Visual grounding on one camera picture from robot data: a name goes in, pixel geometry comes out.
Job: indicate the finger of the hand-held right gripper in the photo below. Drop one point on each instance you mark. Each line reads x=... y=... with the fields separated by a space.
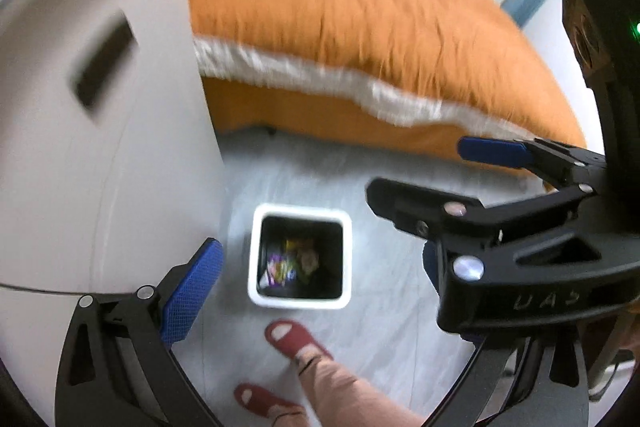
x=425 y=207
x=492 y=152

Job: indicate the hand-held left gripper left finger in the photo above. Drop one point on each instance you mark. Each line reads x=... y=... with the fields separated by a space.
x=192 y=292

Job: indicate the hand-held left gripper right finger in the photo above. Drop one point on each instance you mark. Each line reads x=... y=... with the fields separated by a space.
x=430 y=264

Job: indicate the white square trash bin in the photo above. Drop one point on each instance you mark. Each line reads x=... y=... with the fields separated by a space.
x=257 y=257

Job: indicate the colourful snack wrappers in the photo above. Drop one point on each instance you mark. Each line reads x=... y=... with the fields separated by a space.
x=292 y=264

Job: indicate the red slipper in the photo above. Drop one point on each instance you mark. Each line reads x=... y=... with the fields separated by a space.
x=260 y=399
x=292 y=337

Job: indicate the bed with orange sheet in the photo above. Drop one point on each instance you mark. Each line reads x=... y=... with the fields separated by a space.
x=310 y=117

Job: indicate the person's leg in pink trousers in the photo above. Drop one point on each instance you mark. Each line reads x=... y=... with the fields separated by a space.
x=350 y=392

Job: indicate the white cabinet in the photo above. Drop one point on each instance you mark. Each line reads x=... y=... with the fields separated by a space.
x=100 y=157

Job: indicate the bed with orange blanket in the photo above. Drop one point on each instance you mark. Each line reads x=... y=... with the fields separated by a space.
x=350 y=17

